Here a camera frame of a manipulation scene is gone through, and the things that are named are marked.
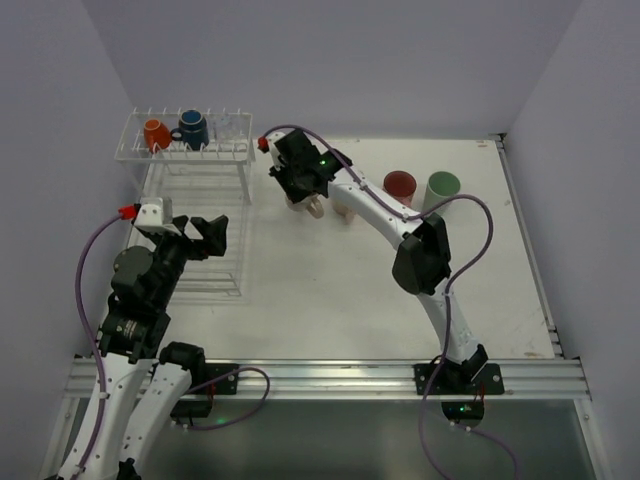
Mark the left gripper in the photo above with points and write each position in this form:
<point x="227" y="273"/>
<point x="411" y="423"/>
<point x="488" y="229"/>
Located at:
<point x="189" y="239"/>

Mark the aluminium mounting rail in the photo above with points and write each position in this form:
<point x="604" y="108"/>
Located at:
<point x="372" y="380"/>

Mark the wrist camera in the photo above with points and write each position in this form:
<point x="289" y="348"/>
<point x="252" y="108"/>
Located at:
<point x="267" y="144"/>
<point x="155" y="215"/>

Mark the pink patterned mug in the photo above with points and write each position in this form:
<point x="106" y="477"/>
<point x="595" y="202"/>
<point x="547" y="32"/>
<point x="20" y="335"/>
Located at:
<point x="401" y="186"/>

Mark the white wire dish rack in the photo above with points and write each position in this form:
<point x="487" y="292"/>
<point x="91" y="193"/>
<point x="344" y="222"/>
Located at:
<point x="208" y="183"/>

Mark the light green cup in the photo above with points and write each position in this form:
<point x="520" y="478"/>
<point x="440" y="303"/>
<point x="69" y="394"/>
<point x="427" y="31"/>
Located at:
<point x="440" y="186"/>

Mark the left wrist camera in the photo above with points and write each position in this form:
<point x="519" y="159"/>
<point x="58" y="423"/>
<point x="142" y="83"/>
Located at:
<point x="155" y="215"/>

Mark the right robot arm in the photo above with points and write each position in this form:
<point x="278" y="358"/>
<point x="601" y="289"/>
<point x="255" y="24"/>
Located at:
<point x="422" y="253"/>

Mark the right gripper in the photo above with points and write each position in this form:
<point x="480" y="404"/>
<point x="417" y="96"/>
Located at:
<point x="304" y="185"/>

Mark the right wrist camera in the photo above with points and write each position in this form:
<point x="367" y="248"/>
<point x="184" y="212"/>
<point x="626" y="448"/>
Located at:
<point x="267" y="144"/>

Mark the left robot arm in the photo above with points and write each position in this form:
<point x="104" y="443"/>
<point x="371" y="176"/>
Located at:
<point x="138" y="382"/>

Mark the pale pink mug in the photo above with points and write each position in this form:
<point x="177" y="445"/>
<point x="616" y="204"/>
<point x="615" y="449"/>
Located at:
<point x="343" y="211"/>

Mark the clear plastic cup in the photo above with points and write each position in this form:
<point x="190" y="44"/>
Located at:
<point x="227" y="128"/>

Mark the orange mug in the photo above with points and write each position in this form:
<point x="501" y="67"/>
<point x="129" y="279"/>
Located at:
<point x="156" y="135"/>

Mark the dark blue mug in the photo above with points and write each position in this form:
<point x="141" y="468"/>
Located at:
<point x="192" y="130"/>

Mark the cream floral mug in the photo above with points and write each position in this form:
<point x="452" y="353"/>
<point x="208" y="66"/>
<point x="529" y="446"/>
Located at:
<point x="311" y="205"/>

